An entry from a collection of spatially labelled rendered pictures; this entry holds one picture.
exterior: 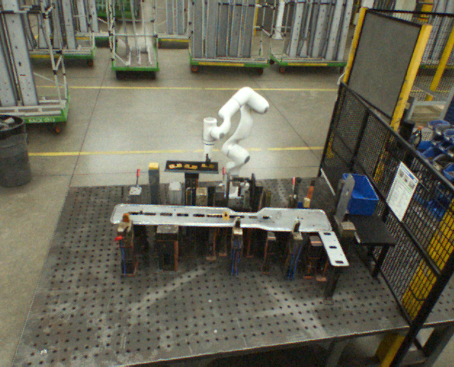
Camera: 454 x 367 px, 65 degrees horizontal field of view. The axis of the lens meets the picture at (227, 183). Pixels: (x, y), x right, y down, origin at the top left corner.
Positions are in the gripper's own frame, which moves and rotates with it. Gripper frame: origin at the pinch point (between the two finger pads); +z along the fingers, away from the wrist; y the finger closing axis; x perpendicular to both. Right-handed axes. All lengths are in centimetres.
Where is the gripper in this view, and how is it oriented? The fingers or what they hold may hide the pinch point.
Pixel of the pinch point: (207, 162)
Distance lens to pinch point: 245.5
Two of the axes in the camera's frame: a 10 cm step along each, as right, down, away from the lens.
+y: -1.5, 5.2, -8.4
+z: -0.7, 8.4, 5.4
